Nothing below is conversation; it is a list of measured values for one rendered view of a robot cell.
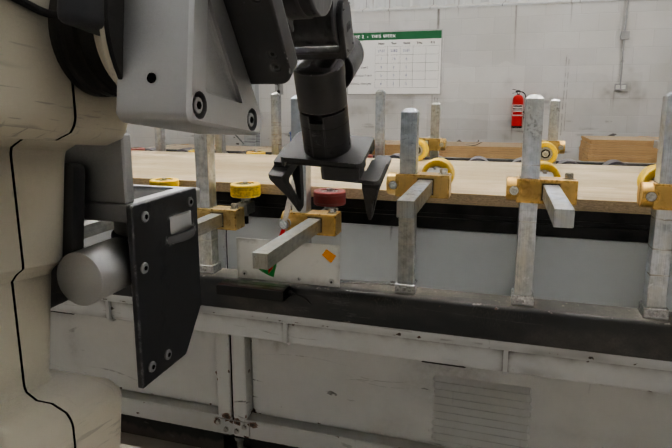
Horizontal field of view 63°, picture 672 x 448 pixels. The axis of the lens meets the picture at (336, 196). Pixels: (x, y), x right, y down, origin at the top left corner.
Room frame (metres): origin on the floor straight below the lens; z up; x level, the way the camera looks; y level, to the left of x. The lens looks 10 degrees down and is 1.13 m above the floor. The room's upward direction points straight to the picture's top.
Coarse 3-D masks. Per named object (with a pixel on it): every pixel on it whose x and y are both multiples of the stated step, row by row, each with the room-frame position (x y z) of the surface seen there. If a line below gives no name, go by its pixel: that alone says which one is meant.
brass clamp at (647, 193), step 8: (640, 184) 1.06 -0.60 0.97; (648, 184) 1.04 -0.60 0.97; (656, 184) 1.03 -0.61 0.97; (664, 184) 1.03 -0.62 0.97; (640, 192) 1.05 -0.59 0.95; (648, 192) 1.03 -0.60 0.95; (656, 192) 1.03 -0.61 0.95; (664, 192) 1.02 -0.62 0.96; (640, 200) 1.05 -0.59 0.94; (648, 200) 1.03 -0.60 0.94; (656, 200) 1.03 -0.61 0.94; (664, 200) 1.02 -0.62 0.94; (656, 208) 1.03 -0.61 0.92; (664, 208) 1.02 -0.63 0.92
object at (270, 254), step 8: (336, 208) 1.34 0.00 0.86; (304, 224) 1.16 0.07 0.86; (312, 224) 1.17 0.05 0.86; (320, 224) 1.22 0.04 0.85; (288, 232) 1.09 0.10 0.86; (296, 232) 1.09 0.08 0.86; (304, 232) 1.12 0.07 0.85; (312, 232) 1.17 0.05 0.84; (272, 240) 1.03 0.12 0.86; (280, 240) 1.03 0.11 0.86; (288, 240) 1.03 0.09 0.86; (296, 240) 1.07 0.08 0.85; (304, 240) 1.12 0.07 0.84; (264, 248) 0.97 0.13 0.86; (272, 248) 0.97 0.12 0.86; (280, 248) 0.99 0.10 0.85; (288, 248) 1.03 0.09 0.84; (296, 248) 1.07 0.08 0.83; (256, 256) 0.94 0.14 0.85; (264, 256) 0.94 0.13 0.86; (272, 256) 0.96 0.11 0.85; (280, 256) 0.99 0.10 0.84; (256, 264) 0.94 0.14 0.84; (264, 264) 0.94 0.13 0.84; (272, 264) 0.95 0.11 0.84
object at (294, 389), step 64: (384, 256) 1.41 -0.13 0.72; (448, 256) 1.36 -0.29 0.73; (512, 256) 1.32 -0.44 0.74; (576, 256) 1.27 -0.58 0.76; (640, 256) 1.23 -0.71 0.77; (64, 320) 1.76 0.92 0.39; (128, 384) 1.69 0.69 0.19; (192, 384) 1.62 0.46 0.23; (256, 384) 1.56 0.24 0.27; (320, 384) 1.50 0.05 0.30; (384, 384) 1.44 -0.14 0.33; (448, 384) 1.39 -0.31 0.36; (512, 384) 1.34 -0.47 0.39; (576, 384) 1.30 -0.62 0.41
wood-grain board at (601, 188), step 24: (144, 168) 1.82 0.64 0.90; (168, 168) 1.82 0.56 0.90; (192, 168) 1.82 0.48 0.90; (216, 168) 1.82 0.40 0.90; (240, 168) 1.82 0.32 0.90; (264, 168) 1.82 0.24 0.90; (312, 168) 1.82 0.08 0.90; (456, 168) 1.82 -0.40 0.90; (480, 168) 1.82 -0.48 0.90; (504, 168) 1.82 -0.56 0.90; (576, 168) 1.82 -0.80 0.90; (600, 168) 1.82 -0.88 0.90; (624, 168) 1.82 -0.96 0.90; (264, 192) 1.48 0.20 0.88; (312, 192) 1.44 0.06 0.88; (360, 192) 1.40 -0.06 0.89; (384, 192) 1.38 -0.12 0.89; (456, 192) 1.34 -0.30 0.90; (480, 192) 1.34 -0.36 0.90; (504, 192) 1.34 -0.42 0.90; (600, 192) 1.34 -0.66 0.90; (624, 192) 1.34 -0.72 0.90
